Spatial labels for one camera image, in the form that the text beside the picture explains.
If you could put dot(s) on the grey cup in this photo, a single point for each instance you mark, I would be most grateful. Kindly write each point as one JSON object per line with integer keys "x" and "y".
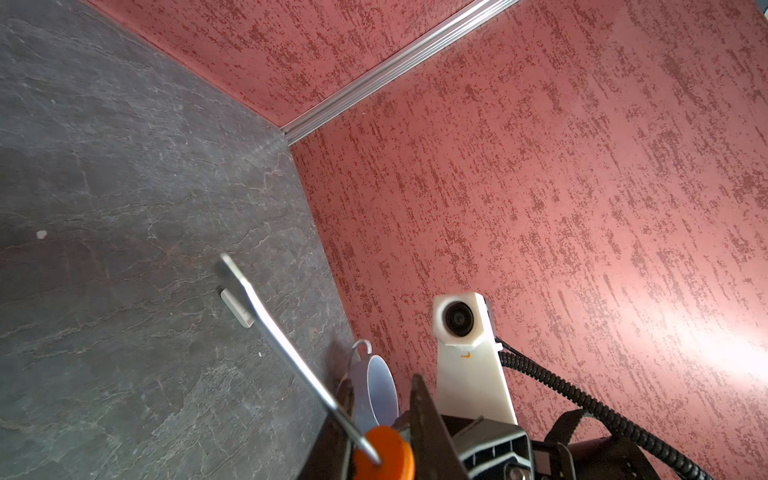
{"x": 376, "y": 398}

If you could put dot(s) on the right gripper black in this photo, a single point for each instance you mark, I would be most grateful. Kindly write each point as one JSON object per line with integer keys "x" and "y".
{"x": 494, "y": 450}

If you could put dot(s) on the white battery cover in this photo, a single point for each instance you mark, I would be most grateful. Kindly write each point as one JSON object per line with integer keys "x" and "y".
{"x": 241, "y": 313}

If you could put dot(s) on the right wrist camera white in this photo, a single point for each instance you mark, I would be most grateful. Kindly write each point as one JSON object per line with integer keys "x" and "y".
{"x": 470, "y": 381}

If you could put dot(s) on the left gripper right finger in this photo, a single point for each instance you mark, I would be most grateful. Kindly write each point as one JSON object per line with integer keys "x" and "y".
{"x": 433, "y": 449}

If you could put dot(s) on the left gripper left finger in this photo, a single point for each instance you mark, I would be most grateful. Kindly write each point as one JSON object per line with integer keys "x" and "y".
{"x": 331, "y": 455}

